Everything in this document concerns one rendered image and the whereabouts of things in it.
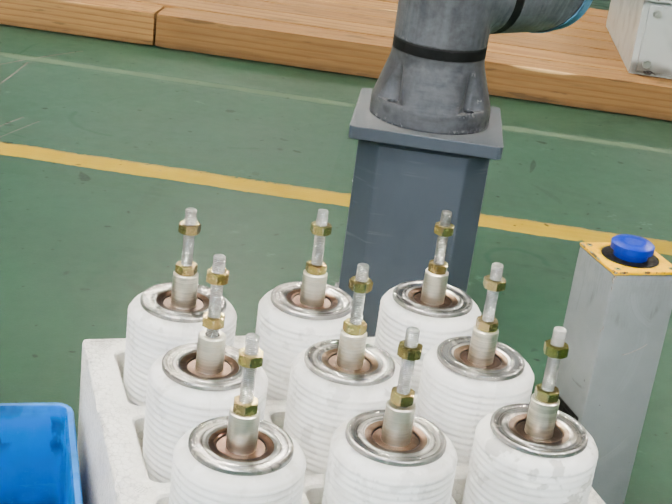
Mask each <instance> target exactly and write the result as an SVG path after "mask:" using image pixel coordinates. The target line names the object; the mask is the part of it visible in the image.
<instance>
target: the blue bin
mask: <svg viewBox="0 0 672 504"><path fill-rule="evenodd" d="M0 504H83V500H82V490H81V480H80V470H79V460H78V450H77V440H76V430H75V419H74V411H73V409H72V408H71V407H70V406H68V405H66V404H63V403H56V402H51V403H0Z"/></svg>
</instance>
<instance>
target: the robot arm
mask: <svg viewBox="0 0 672 504"><path fill-rule="evenodd" d="M592 1H593V0H398V7H397V15H396V22H395V29H394V37H393V44H392V50H391V53H390V55H389V57H388V59H387V61H386V63H385V65H384V67H383V69H382V71H381V74H380V76H379V78H378V80H377V82H376V84H375V86H374V88H373V90H372V93H371V100H370V107H369V110H370V112H371V113H372V114H373V115H374V116H375V117H377V118H379V119H380V120H382V121H385V122H387V123H389V124H392V125H395V126H398V127H402V128H406V129H410V130H414V131H420V132H426V133H433V134H444V135H466V134H473V133H478V132H481V131H483V130H485V129H486V128H487V127H488V124H489V118H490V112H491V107H490V100H489V93H488V86H487V79H486V72H485V57H486V51H487V46H488V40H489V34H502V33H522V32H530V33H546V32H550V31H553V30H558V29H562V28H565V27H568V26H570V25H572V24H573V23H575V22H576V21H577V20H579V19H580V18H581V17H582V16H583V15H584V14H585V12H586V11H587V10H588V8H589V7H590V5H591V3H592Z"/></svg>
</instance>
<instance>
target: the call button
mask: <svg viewBox="0 0 672 504"><path fill-rule="evenodd" d="M610 247H611V248H612V249H613V250H614V251H613V254H614V255H615V256H616V257H617V258H619V259H621V260H624V261H628V262H633V263H643V262H646V261H647V260H648V258H649V257H652V256H653V254H654V250H655V246H654V245H653V244H652V243H651V242H650V241H649V240H647V239H645V238H642V237H639V236H636V235H630V234H620V235H616V236H614V237H612V239H611V244H610Z"/></svg>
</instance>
